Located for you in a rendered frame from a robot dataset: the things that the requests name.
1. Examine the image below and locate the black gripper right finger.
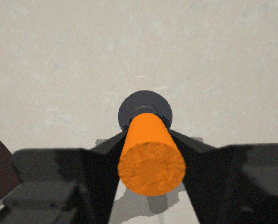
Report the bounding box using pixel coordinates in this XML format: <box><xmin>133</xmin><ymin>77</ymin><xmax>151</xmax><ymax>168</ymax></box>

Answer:
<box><xmin>167</xmin><ymin>129</ymin><xmax>278</xmax><ymax>224</ymax></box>

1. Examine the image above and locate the orange knob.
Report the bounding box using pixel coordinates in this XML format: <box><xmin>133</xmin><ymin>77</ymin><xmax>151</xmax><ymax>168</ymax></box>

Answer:
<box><xmin>118</xmin><ymin>113</ymin><xmax>186</xmax><ymax>196</ymax></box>

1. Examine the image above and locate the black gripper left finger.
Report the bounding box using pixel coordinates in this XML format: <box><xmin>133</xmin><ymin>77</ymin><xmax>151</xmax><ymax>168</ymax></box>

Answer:
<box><xmin>11</xmin><ymin>130</ymin><xmax>128</xmax><ymax>224</ymax></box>

